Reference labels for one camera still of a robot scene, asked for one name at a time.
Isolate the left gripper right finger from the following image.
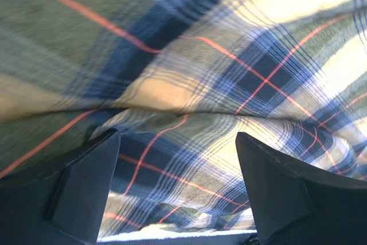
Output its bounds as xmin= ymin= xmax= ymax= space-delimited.
xmin=236 ymin=133 xmax=366 ymax=244

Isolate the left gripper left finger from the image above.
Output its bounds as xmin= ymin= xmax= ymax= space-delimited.
xmin=1 ymin=130 xmax=120 ymax=244

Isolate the yellow plaid flannel shirt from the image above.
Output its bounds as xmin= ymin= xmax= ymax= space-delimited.
xmin=1 ymin=0 xmax=366 ymax=238

